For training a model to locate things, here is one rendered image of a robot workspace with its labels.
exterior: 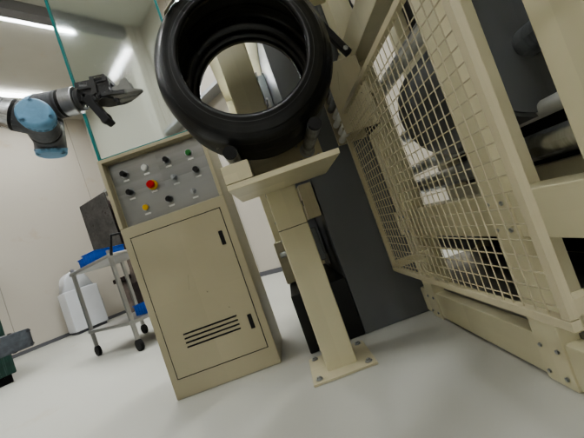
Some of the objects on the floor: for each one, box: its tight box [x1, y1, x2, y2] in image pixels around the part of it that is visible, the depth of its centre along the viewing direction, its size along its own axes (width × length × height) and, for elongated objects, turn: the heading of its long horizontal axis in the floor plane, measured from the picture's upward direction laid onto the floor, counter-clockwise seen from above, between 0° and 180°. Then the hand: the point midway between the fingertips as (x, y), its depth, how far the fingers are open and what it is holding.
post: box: [216, 43, 357, 371], centre depth 149 cm, size 13×13×250 cm
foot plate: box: [309, 340, 378, 388], centre depth 145 cm, size 27×27×2 cm
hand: (139, 93), depth 114 cm, fingers closed
